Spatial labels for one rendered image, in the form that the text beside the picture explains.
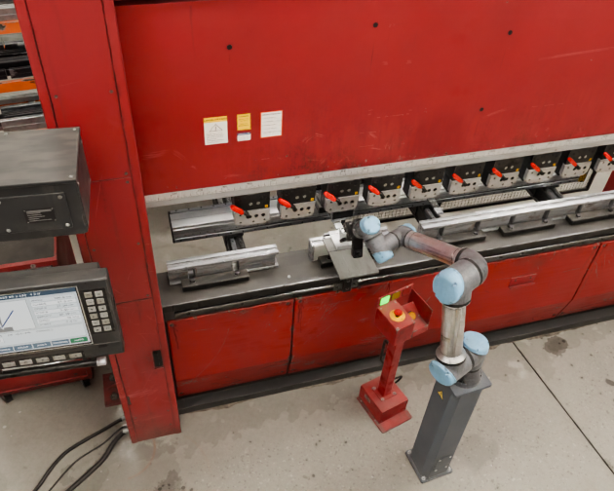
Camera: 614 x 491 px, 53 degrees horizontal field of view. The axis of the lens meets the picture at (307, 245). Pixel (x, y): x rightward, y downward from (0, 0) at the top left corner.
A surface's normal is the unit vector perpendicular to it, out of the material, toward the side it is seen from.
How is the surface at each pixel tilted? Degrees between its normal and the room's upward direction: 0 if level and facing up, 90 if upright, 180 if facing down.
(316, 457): 0
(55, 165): 0
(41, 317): 90
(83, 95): 90
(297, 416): 0
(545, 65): 90
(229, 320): 90
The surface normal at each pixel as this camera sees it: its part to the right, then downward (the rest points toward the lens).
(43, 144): 0.06, -0.73
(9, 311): 0.22, 0.68
